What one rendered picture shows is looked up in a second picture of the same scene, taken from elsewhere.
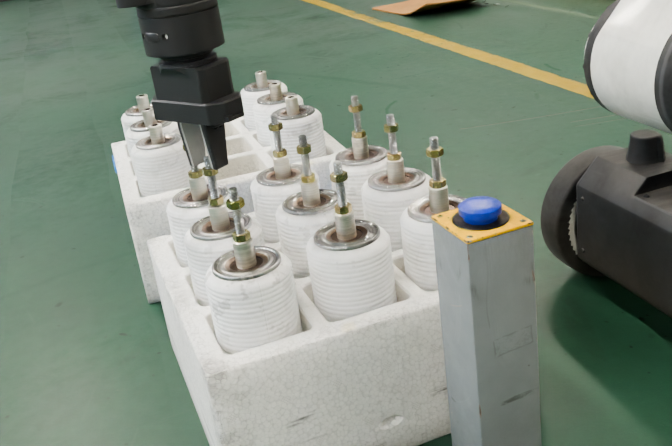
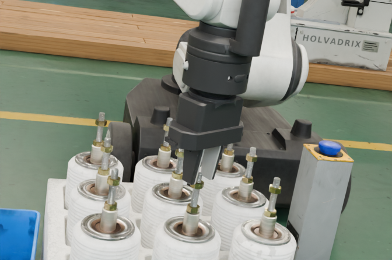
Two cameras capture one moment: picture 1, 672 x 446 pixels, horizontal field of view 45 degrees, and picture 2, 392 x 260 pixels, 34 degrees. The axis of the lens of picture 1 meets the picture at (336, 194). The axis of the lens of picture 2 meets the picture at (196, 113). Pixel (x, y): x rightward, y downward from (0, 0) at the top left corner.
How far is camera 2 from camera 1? 1.31 m
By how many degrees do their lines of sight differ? 81
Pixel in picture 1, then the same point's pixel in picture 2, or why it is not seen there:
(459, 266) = (341, 176)
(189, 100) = (229, 125)
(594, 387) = not seen: hidden behind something
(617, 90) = (262, 81)
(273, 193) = (126, 203)
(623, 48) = (268, 60)
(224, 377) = not seen: outside the picture
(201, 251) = (216, 248)
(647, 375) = not seen: hidden behind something
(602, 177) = (156, 138)
